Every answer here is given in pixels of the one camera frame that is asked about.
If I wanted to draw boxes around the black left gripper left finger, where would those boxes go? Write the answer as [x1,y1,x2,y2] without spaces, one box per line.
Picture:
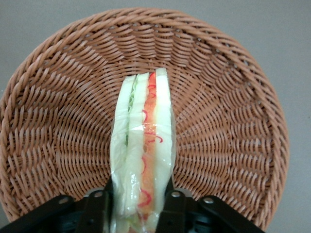
[83,178,115,233]

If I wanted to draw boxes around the triangle sandwich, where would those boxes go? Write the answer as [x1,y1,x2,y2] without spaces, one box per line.
[108,67,176,233]

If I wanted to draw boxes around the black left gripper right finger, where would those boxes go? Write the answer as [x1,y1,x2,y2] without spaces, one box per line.
[155,181,193,233]

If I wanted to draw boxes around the round brown wicker basket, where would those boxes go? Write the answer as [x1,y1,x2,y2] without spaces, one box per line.
[0,6,290,230]

